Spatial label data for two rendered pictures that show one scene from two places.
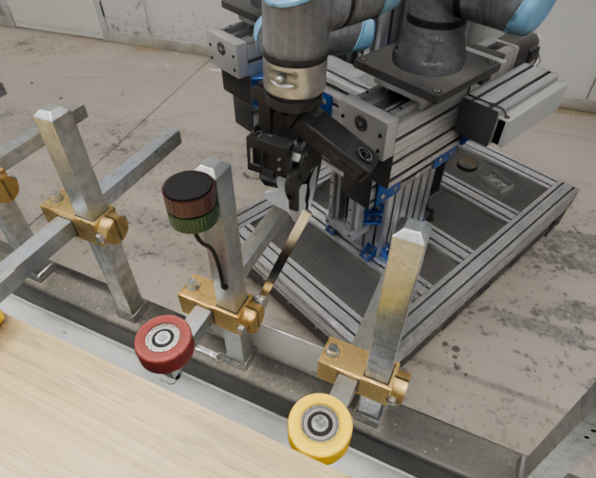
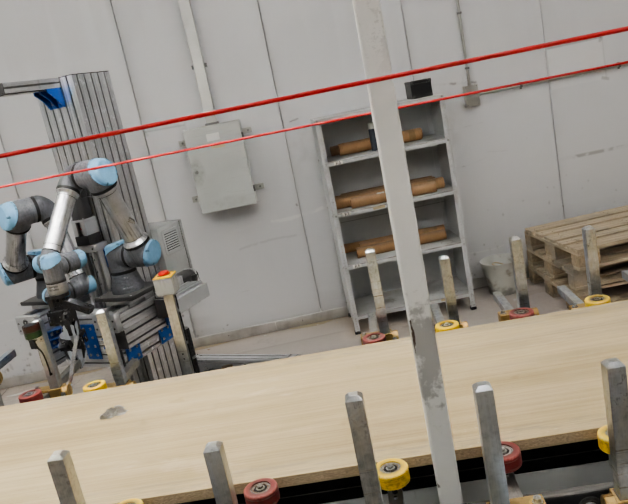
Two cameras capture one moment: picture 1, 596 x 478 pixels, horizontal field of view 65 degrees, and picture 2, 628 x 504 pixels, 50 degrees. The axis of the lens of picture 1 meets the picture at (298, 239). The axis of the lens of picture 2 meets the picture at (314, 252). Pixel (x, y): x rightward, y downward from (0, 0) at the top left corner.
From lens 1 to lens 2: 2.19 m
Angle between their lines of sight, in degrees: 36
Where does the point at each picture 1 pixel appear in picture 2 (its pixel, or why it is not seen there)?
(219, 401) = not seen: hidden behind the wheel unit
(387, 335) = (112, 356)
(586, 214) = not seen: hidden behind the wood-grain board
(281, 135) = (58, 309)
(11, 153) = not seen: outside the picture
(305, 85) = (61, 288)
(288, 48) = (53, 279)
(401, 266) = (102, 323)
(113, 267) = not seen: outside the picture
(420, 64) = (122, 289)
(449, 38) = (130, 276)
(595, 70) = (314, 290)
